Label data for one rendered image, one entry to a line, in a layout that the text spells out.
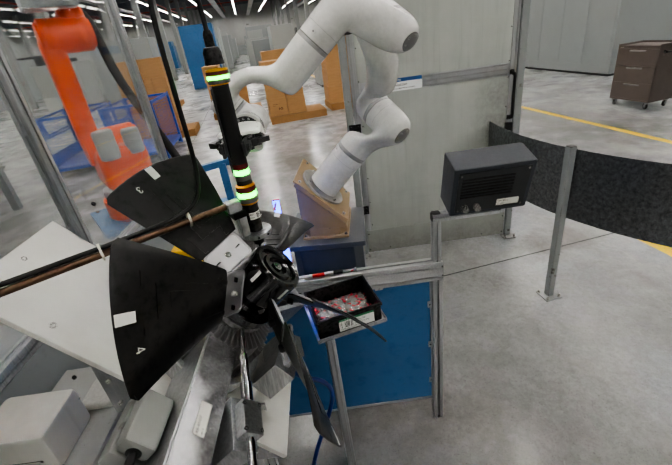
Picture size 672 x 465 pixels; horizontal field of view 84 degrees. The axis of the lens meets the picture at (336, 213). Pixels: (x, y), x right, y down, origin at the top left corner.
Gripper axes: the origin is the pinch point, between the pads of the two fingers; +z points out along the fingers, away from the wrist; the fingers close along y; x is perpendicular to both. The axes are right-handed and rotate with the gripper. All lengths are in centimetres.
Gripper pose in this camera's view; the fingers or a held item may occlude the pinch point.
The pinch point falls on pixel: (235, 148)
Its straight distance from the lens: 83.5
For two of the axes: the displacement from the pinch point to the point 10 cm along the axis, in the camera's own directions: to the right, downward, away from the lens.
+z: 0.6, 4.3, -9.0
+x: -1.3, -8.9, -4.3
